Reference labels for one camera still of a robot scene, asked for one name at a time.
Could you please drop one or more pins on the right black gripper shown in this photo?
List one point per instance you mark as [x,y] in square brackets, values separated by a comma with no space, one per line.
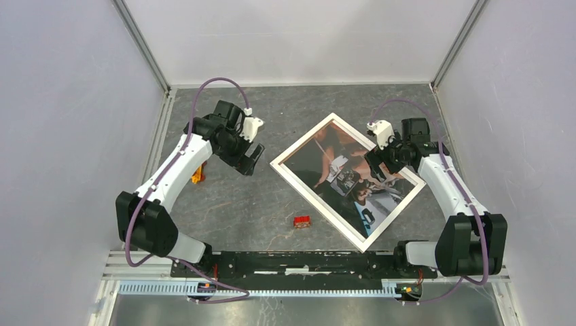
[374,161]

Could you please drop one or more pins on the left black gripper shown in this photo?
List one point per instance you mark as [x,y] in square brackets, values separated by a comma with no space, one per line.
[249,164]

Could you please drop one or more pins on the white wooden picture frame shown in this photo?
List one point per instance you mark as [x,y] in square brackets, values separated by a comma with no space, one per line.
[348,232]

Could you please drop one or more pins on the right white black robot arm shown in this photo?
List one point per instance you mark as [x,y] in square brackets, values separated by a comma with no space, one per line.
[472,242]

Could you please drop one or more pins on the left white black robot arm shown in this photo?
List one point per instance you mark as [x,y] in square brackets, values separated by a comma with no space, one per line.
[143,216]

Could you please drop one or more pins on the orange blue toy block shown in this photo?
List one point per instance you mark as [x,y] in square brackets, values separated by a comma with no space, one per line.
[199,175]

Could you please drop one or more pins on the red toy brick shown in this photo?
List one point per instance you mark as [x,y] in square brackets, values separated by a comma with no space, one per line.
[302,221]

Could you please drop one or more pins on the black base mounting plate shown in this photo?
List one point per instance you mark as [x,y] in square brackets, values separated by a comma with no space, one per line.
[309,270]

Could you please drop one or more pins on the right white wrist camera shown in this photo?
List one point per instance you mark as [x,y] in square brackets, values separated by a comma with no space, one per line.
[383,131]

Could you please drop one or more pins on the slotted cable duct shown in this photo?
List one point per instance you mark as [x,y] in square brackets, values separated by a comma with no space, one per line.
[195,288]

